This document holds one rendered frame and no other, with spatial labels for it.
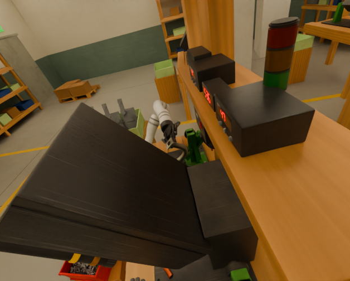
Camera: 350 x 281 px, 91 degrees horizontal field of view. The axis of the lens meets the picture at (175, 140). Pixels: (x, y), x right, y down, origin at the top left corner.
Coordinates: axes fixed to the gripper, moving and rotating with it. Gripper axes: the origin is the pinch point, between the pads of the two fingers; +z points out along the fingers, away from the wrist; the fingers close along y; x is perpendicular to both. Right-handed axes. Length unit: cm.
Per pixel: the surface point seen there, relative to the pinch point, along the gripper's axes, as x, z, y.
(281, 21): -19, 25, 58
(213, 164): 7.9, 21.0, 12.5
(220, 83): -12.4, 14.7, 40.7
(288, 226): -20, 54, 38
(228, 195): 5.2, 36.3, 14.4
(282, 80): -12, 29, 51
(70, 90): -57, -495, -327
